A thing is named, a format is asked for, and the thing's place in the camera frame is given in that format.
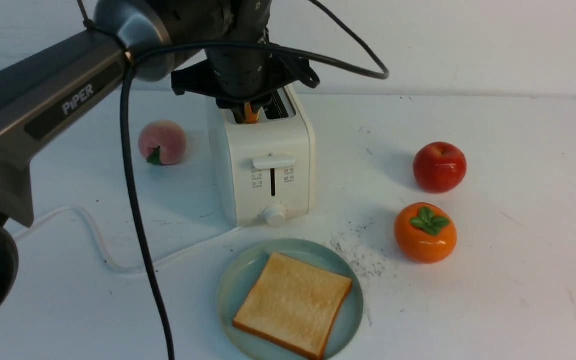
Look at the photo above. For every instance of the light green round plate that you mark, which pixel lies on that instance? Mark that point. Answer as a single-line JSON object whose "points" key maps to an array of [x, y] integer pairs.
{"points": [[241, 275]]}

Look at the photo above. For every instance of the toasted bread slice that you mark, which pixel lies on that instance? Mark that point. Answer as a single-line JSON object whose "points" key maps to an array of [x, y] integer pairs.
{"points": [[250, 115], [293, 305]]}

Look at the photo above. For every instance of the pink peach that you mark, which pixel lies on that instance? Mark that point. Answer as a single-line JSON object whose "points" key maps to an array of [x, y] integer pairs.
{"points": [[162, 143]]}

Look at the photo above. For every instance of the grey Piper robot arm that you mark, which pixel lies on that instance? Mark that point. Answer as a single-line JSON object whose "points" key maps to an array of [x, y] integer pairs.
{"points": [[43, 95]]}

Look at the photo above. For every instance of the white two-slot toaster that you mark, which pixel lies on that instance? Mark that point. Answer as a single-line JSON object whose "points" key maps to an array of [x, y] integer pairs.
{"points": [[265, 172]]}

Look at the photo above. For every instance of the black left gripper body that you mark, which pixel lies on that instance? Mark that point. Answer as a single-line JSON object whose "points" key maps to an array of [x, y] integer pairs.
{"points": [[234, 76]]}

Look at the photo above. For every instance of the red apple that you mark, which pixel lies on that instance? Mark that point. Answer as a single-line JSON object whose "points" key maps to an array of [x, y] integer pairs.
{"points": [[439, 167]]}

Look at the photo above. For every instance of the orange persimmon with leaves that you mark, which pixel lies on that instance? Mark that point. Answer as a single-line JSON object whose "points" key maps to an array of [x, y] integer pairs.
{"points": [[425, 233]]}

